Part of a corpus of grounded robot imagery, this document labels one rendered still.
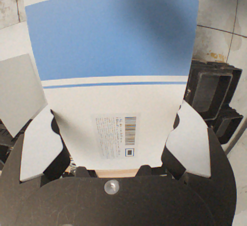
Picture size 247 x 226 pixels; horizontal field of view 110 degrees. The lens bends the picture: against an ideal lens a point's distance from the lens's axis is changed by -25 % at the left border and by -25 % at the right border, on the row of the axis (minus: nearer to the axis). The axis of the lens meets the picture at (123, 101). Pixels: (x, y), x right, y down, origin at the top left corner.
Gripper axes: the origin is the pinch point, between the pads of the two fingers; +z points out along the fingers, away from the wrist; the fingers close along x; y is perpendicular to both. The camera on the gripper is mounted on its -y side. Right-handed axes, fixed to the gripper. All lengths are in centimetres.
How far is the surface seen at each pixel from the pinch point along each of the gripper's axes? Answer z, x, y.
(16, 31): 41, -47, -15
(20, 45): 41, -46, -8
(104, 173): 25, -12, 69
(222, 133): 61, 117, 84
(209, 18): 111, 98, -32
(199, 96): 62, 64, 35
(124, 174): 25, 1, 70
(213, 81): 62, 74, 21
